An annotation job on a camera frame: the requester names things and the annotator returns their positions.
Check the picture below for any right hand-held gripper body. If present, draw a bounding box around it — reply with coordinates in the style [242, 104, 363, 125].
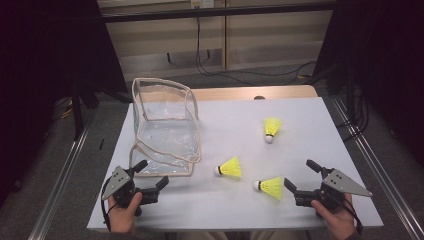
[293, 167, 373, 218]

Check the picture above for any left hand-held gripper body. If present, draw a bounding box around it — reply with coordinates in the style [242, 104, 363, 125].
[101, 165, 160, 218]

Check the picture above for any yellow plastic shuttlecock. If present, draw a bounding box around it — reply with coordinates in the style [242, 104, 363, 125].
[252, 176, 285, 201]
[214, 156, 243, 179]
[263, 116, 283, 144]

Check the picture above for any clear plastic zipper bag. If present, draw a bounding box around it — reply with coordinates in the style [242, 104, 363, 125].
[129, 77, 203, 178]

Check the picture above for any person's left hand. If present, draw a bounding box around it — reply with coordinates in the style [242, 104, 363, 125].
[107, 192, 144, 233]

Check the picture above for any person's right hand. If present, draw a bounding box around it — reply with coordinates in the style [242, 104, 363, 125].
[310, 193, 357, 240]

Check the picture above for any white table sheet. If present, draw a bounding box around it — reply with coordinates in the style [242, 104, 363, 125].
[86, 96, 384, 232]

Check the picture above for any black metal stand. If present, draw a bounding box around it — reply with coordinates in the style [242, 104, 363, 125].
[71, 79, 101, 141]

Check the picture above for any wooden table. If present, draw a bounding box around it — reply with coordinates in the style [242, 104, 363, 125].
[191, 84, 319, 102]

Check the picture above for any black curtain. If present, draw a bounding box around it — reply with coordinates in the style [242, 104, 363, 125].
[313, 0, 424, 164]
[0, 0, 128, 201]

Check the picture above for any black horizontal bar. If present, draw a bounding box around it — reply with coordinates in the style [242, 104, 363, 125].
[99, 1, 338, 24]

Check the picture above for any right hand-held gripper cable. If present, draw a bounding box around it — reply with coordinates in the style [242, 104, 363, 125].
[343, 196, 364, 235]

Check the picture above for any hand-held gripper cable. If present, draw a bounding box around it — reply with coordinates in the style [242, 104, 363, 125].
[100, 179, 117, 233]
[343, 196, 364, 235]

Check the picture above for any left hand-held gripper cable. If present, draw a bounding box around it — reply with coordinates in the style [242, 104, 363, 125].
[100, 179, 117, 233]

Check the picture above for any aluminium floor rail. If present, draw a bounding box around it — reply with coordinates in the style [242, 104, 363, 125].
[28, 123, 91, 240]
[333, 98, 424, 240]

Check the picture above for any bundle of black floor cables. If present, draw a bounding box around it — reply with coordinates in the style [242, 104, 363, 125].
[336, 86, 371, 143]

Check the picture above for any yellow floor cable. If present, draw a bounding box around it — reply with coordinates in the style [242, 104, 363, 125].
[59, 99, 74, 120]

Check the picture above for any black wall cable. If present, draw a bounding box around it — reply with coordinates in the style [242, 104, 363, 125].
[194, 7, 318, 86]

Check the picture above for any white wall socket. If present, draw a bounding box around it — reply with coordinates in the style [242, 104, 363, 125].
[190, 0, 215, 9]

